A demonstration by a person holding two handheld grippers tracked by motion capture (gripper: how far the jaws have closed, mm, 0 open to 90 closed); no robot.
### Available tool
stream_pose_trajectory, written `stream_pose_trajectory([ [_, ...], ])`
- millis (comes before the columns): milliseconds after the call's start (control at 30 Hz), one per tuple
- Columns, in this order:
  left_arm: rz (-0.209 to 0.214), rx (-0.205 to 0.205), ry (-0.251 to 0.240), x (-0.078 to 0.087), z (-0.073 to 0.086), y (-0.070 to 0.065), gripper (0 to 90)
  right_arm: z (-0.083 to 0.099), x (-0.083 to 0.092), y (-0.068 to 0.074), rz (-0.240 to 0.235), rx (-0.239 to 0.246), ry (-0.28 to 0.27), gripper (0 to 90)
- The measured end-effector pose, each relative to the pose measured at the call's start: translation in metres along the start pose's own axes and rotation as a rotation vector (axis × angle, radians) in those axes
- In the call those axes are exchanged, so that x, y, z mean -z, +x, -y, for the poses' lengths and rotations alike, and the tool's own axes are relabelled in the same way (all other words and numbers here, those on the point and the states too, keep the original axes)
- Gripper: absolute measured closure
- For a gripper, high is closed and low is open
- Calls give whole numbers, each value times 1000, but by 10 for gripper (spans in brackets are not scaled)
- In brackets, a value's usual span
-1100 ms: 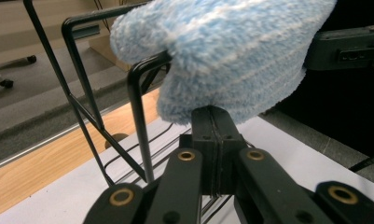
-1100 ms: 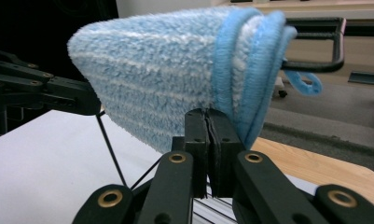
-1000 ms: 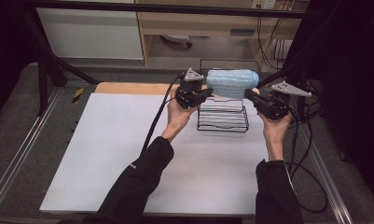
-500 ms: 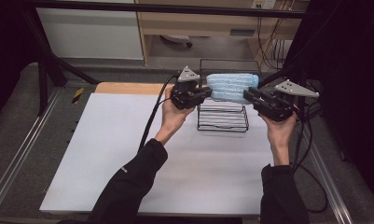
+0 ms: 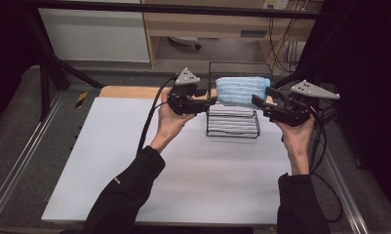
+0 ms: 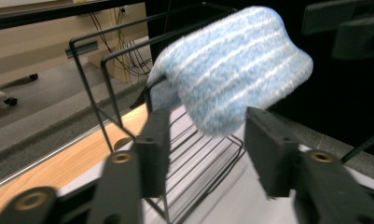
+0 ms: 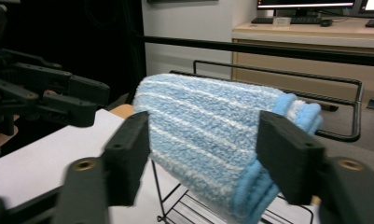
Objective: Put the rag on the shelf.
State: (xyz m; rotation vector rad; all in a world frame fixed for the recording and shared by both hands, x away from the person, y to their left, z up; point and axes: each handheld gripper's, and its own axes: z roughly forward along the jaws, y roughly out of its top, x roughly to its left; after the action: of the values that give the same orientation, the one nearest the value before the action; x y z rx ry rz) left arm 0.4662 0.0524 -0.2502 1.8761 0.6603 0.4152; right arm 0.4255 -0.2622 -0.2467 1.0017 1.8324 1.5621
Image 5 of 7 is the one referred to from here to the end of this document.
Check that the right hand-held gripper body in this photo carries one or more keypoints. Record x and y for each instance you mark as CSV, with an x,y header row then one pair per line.
x,y
293,112

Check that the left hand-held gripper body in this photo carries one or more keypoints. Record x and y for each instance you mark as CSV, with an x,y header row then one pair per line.
x,y
183,100

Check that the blue striped towel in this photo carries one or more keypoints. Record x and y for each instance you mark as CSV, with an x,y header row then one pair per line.
x,y
240,91

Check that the person's right hand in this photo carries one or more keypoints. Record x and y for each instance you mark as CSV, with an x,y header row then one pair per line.
x,y
297,135

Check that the person's left hand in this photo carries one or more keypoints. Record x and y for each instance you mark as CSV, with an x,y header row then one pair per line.
x,y
168,123

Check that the black metal stand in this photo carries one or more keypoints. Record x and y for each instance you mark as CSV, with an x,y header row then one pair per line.
x,y
45,81
313,73

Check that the white chair base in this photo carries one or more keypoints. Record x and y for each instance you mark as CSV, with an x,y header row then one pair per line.
x,y
185,40

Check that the wooden desk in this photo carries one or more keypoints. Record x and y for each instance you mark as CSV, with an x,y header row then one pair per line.
x,y
199,27

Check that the white table mat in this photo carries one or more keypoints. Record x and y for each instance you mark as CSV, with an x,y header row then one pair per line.
x,y
215,182

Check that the black curtain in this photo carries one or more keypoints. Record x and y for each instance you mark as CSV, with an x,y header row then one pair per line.
x,y
7,48
371,97

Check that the black metal crossbar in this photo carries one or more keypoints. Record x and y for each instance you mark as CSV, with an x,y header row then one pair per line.
x,y
183,9

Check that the yellow black floor tape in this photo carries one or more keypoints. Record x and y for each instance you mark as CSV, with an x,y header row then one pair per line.
x,y
81,99

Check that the white cabinet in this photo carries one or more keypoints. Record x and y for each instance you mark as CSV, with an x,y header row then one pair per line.
x,y
95,35

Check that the white wall socket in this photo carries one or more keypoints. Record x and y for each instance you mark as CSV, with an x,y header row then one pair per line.
x,y
276,4

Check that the aluminium floor rail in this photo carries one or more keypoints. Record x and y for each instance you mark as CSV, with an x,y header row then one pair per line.
x,y
24,152
342,188

